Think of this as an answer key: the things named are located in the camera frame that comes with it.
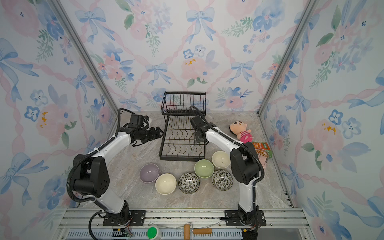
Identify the black wire dish rack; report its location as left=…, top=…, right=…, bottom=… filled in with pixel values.
left=159, top=91, right=207, bottom=162

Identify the cream speckled bowl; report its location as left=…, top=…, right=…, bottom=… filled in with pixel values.
left=212, top=151, right=231, bottom=169

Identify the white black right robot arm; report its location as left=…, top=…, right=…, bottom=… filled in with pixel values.
left=194, top=126, right=265, bottom=227

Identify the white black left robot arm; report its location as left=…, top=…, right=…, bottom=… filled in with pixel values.
left=66, top=127, right=164, bottom=226

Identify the light green bowl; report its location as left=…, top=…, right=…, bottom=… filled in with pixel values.
left=194, top=160, right=215, bottom=179

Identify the lavender bowl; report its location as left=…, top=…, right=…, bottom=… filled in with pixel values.
left=139, top=163, right=160, bottom=184

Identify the pink plush doll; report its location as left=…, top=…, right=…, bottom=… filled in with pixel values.
left=229, top=121, right=253, bottom=143

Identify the left black floral bowl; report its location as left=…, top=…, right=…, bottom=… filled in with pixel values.
left=178, top=172, right=200, bottom=194

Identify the black floral bowl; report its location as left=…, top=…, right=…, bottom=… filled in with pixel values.
left=178, top=172, right=200, bottom=194
left=212, top=170, right=234, bottom=191

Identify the cream white bowl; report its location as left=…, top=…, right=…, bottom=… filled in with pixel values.
left=155, top=173, right=177, bottom=195

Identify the right black floral bowl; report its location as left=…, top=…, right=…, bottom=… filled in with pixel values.
left=212, top=170, right=234, bottom=191

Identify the green red soup packet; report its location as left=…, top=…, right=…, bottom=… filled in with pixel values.
left=252, top=142, right=273, bottom=159

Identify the green round button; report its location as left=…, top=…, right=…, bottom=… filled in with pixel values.
left=147, top=227, right=162, bottom=240

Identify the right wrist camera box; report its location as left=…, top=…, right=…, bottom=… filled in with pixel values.
left=190, top=116, right=209, bottom=133

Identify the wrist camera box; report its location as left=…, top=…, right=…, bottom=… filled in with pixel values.
left=127, top=114, right=150, bottom=130
left=190, top=116, right=209, bottom=133

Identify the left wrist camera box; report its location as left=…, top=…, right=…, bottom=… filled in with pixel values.
left=127, top=114, right=150, bottom=130

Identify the wooden handled tool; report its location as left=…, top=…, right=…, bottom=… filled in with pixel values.
left=183, top=223, right=213, bottom=240

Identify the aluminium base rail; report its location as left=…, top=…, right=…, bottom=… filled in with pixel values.
left=53, top=208, right=315, bottom=240

